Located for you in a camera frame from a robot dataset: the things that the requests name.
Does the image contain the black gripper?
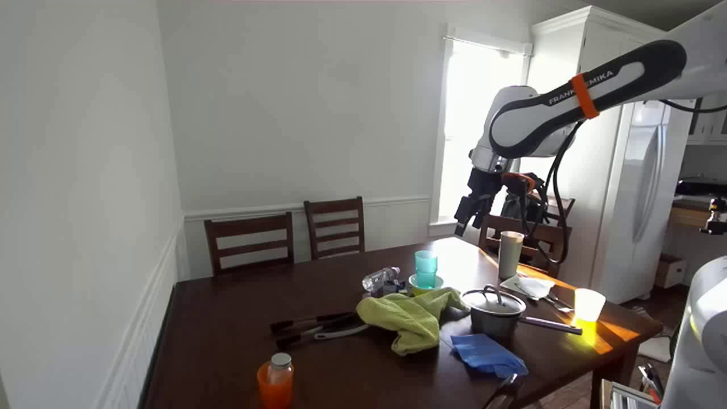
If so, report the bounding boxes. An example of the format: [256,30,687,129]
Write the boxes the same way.
[452,167,503,233]

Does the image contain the white framed panel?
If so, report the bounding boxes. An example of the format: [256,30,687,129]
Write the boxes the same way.
[600,377,661,409]

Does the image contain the white napkin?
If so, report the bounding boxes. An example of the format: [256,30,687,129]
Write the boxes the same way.
[501,272,558,304]

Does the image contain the blue striped towel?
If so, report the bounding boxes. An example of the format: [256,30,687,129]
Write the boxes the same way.
[447,331,532,383]

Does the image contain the silver spoon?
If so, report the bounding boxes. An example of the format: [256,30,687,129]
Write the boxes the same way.
[537,289,577,318]

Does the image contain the translucent white plastic cup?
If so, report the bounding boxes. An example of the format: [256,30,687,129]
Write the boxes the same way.
[570,286,609,328]

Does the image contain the green towel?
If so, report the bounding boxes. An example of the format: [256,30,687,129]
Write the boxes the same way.
[355,286,466,360]

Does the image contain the cardboard box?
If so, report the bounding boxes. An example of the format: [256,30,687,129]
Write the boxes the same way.
[654,255,687,294]

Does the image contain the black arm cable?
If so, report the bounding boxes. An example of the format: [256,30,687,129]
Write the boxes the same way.
[537,116,590,255]

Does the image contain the dark wooden chair curved back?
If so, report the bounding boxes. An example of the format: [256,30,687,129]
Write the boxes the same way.
[482,371,529,409]

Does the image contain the tall metal tumbler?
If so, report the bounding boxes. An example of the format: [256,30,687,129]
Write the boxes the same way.
[494,230,527,284]

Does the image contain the bright window white frame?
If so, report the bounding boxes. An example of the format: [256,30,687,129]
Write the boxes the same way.
[433,30,532,228]

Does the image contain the teal plastic cup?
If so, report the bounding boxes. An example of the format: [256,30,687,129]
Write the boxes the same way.
[410,249,440,292]

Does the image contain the orange juice bottle white cap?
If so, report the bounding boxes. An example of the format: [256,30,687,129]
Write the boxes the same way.
[255,350,297,409]

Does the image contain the black handled kitchen tongs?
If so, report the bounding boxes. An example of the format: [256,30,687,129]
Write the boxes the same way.
[268,310,374,354]

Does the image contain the white refrigerator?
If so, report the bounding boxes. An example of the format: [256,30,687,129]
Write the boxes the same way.
[587,96,695,308]

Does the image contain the clear plastic bottle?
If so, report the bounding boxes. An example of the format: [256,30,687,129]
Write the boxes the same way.
[359,263,409,300]

